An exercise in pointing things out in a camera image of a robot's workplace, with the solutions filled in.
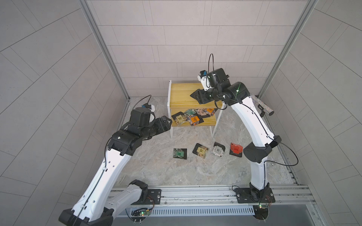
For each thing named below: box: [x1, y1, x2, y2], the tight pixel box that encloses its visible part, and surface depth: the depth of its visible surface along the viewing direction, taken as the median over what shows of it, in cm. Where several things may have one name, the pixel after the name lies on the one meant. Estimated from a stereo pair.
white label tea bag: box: [210, 141, 226, 158], surface depth 89 cm
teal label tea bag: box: [184, 108, 197, 117], surface depth 89 cm
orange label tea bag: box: [189, 115, 200, 127], surface depth 85 cm
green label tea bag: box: [173, 147, 188, 160], surface depth 88 cm
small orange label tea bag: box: [202, 108, 218, 116], surface depth 90 cm
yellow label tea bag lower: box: [171, 111, 188, 126], surface depth 86 cm
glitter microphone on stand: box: [250, 93, 275, 118], surface depth 88 cm
